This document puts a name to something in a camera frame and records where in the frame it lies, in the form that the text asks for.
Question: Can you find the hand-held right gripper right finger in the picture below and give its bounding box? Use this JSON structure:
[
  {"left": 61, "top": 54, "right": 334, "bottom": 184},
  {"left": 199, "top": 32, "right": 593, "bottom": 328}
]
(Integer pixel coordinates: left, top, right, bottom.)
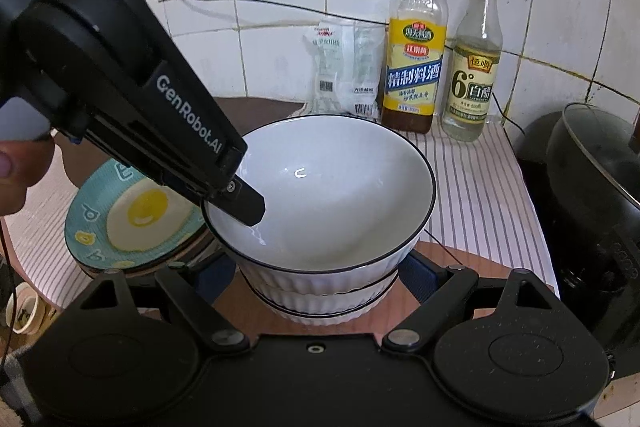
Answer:
[{"left": 382, "top": 252, "right": 556, "bottom": 353}]

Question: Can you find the striped brown pink tablecloth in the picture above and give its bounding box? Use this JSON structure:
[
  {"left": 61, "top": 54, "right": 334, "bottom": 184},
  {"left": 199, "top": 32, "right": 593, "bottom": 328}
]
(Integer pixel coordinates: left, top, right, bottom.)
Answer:
[{"left": 0, "top": 97, "right": 561, "bottom": 323}]

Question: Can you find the black pot with glass lid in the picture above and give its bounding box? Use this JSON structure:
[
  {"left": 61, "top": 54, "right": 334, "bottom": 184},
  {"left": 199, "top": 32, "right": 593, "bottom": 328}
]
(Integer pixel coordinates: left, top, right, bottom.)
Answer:
[{"left": 545, "top": 102, "right": 640, "bottom": 233}]

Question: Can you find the person's left hand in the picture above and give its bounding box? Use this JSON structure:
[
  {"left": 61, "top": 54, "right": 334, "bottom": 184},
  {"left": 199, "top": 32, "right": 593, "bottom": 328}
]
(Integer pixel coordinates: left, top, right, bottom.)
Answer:
[{"left": 0, "top": 138, "right": 54, "bottom": 219}]

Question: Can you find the clear plastic bag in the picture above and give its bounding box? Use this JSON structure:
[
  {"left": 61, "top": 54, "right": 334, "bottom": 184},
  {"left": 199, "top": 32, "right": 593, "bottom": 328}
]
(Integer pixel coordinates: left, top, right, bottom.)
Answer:
[
  {"left": 301, "top": 21, "right": 357, "bottom": 115},
  {"left": 350, "top": 21, "right": 383, "bottom": 115}
]

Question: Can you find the cooking wine bottle yellow label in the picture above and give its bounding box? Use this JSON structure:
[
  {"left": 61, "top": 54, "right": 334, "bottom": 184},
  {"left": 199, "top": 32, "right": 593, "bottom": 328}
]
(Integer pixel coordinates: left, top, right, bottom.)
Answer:
[{"left": 381, "top": 0, "right": 449, "bottom": 135}]

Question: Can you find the blue fried egg plate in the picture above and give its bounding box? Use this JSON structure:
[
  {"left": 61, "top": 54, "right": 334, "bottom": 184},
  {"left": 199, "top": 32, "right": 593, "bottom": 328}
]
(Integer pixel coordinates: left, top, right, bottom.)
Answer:
[{"left": 64, "top": 157, "right": 207, "bottom": 269}]

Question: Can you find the small white cup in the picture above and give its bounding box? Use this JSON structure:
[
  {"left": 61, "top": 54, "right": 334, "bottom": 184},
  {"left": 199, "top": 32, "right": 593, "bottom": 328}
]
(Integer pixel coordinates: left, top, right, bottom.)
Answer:
[{"left": 4, "top": 282, "right": 40, "bottom": 335}]

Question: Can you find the white ribbed bowl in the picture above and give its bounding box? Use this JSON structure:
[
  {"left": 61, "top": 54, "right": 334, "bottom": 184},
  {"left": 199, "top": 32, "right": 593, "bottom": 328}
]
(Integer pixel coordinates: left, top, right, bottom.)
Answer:
[
  {"left": 247, "top": 274, "right": 401, "bottom": 310},
  {"left": 202, "top": 114, "right": 437, "bottom": 295},
  {"left": 265, "top": 294, "right": 388, "bottom": 327}
]

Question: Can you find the black electric cooker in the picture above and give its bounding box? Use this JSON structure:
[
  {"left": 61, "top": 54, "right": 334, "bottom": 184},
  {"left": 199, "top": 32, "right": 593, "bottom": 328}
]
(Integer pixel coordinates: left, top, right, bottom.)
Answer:
[{"left": 515, "top": 112, "right": 640, "bottom": 353}]

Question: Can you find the clear vinegar bottle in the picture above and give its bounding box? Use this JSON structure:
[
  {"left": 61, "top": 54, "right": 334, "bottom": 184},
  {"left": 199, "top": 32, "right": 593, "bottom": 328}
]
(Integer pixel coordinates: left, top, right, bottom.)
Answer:
[{"left": 441, "top": 0, "right": 504, "bottom": 142}]

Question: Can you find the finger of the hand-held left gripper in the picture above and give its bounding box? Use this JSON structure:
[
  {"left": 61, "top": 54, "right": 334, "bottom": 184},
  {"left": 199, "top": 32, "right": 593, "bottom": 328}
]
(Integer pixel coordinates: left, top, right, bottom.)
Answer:
[{"left": 202, "top": 176, "right": 266, "bottom": 226}]

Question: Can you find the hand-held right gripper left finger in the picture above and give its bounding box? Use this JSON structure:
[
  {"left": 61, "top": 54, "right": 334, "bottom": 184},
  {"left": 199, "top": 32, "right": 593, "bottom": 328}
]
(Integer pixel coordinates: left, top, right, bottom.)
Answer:
[{"left": 77, "top": 252, "right": 251, "bottom": 353}]

